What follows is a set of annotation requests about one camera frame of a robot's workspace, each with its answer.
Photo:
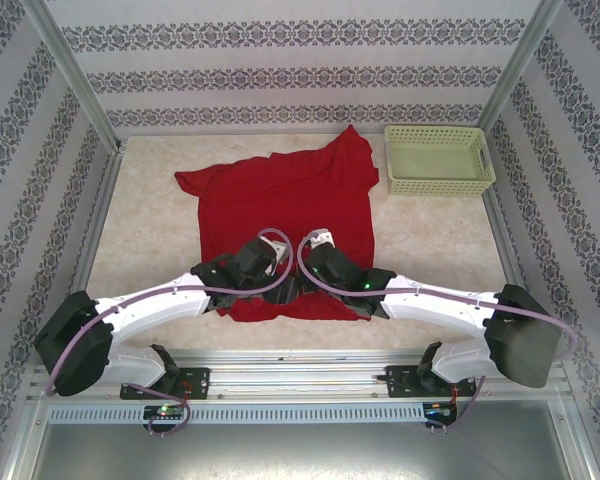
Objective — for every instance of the red t-shirt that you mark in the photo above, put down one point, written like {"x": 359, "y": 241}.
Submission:
{"x": 280, "y": 200}

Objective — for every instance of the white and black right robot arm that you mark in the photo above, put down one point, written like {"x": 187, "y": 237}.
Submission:
{"x": 440, "y": 302}

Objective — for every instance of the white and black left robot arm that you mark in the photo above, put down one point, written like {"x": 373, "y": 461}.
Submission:
{"x": 145, "y": 305}

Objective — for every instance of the pale yellow-green plastic basket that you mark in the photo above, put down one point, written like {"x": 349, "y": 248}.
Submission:
{"x": 430, "y": 160}

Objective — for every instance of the grey metal sheet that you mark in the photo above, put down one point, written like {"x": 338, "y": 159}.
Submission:
{"x": 300, "y": 455}

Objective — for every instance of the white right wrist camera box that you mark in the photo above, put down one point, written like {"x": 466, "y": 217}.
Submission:
{"x": 322, "y": 237}

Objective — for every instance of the aluminium mounting rail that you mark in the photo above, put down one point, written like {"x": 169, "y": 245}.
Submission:
{"x": 300, "y": 380}

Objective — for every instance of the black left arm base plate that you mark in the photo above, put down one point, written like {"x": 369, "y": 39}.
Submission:
{"x": 200, "y": 382}

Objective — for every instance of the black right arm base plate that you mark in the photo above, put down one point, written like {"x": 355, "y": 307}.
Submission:
{"x": 400, "y": 380}

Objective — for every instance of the aluminium frame post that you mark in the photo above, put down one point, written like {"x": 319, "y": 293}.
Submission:
{"x": 519, "y": 65}
{"x": 74, "y": 75}

